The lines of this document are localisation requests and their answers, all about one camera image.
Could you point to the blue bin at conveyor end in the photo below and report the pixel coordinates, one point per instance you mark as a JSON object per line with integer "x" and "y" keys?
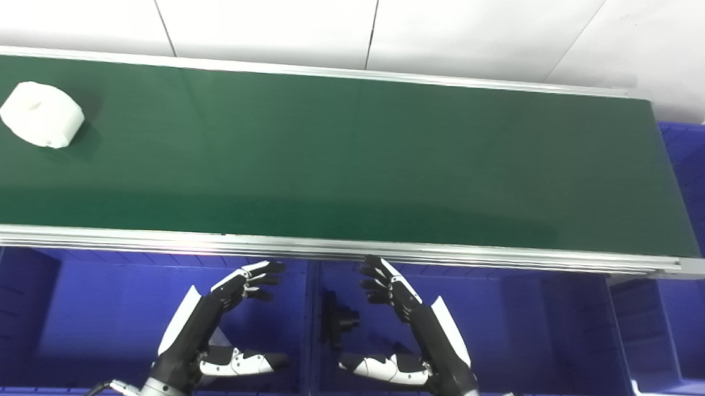
{"x": 704, "y": 244}

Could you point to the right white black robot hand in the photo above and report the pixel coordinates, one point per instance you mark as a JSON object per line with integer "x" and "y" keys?
{"x": 435, "y": 341}

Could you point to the empty blue plastic bin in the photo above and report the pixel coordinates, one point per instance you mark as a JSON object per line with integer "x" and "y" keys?
{"x": 100, "y": 323}

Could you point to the blue bin with black part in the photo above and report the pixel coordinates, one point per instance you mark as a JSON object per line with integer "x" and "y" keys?
{"x": 534, "y": 331}

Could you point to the green conveyor belt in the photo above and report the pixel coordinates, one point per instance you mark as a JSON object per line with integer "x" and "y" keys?
{"x": 355, "y": 161}
{"x": 386, "y": 250}

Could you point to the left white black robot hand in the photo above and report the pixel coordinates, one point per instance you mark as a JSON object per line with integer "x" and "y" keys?
{"x": 198, "y": 326}

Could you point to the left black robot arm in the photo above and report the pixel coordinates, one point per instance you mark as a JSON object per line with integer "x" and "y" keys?
{"x": 160, "y": 394}

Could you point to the white round plastic part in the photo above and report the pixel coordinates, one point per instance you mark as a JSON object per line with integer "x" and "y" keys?
{"x": 42, "y": 115}

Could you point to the black plastic part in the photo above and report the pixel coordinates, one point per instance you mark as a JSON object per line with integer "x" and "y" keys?
{"x": 337, "y": 322}

